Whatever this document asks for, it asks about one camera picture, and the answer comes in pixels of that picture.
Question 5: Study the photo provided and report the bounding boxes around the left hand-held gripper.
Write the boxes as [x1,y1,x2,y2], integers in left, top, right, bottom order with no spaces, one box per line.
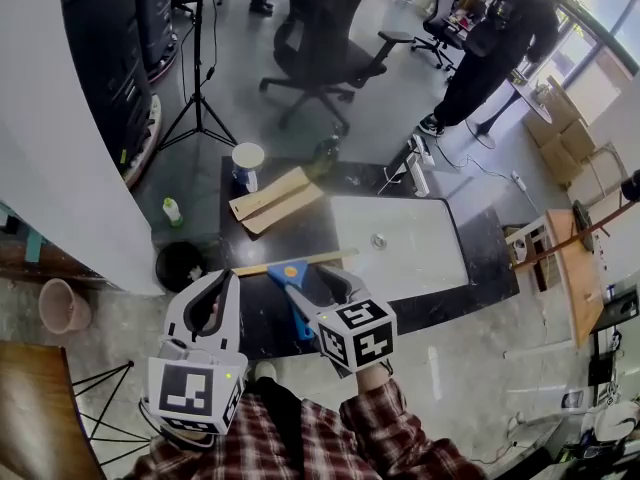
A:
[144,268,250,437]

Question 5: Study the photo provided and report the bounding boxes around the person's black trouser leg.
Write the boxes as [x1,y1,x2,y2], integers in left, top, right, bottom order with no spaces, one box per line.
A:
[251,376,307,480]

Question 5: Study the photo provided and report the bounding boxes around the pink bucket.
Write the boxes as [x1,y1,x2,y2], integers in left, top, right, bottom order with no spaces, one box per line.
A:
[38,277,93,336]

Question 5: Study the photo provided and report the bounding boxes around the clear plastic bottle green cap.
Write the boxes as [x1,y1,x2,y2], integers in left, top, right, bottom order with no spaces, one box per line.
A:
[161,197,185,229]

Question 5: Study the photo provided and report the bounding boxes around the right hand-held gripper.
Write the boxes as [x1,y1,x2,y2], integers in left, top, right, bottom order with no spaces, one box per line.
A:
[286,265,400,379]

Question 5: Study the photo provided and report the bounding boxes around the person's left forearm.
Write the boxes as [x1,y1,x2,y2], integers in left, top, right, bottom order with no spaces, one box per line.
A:
[117,392,301,480]

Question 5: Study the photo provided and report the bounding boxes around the white and blue cup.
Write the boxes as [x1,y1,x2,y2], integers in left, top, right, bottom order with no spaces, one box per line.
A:
[230,141,266,195]

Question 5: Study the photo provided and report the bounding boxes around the brown wooden table wire legs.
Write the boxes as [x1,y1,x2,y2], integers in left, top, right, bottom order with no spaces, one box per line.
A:
[0,339,152,480]

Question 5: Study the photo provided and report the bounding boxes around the black tripod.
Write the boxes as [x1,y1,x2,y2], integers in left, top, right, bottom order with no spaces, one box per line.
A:
[156,0,240,153]

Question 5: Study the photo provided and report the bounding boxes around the light wooden desk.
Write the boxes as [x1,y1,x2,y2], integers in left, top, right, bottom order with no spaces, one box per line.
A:
[543,208,607,350]

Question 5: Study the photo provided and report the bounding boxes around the white tray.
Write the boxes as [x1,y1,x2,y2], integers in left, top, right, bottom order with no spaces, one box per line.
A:
[328,194,471,303]

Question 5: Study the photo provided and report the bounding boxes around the black cabinet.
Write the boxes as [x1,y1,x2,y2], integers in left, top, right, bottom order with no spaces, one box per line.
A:
[58,0,155,170]

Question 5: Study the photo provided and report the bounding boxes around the open small cardboard box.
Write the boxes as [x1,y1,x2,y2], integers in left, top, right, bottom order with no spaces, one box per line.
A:
[503,216,552,290]

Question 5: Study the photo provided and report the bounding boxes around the large cardboard box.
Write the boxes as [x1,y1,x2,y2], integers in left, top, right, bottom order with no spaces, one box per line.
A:
[521,74,585,150]
[538,119,597,185]

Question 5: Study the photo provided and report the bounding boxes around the black table with shelf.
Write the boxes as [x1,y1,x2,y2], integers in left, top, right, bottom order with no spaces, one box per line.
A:
[218,154,522,363]

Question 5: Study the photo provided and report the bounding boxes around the black office chair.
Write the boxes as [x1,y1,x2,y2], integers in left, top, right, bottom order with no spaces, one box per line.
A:
[258,0,417,133]
[411,0,467,73]

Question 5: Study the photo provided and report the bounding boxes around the blue handled tool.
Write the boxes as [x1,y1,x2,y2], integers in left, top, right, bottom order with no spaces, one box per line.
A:
[231,248,361,343]

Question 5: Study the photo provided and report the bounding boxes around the green glass bottle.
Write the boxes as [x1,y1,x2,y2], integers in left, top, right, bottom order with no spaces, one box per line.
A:
[310,134,342,178]

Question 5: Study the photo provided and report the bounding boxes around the person's right forearm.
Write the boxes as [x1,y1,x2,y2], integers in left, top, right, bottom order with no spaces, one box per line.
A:
[339,365,484,480]

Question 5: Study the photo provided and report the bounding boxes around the person's white shoe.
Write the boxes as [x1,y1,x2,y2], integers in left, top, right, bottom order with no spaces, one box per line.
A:
[246,360,278,385]

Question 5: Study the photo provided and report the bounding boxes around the black trash bin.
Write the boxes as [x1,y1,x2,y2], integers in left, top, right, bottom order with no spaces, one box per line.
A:
[154,240,208,294]

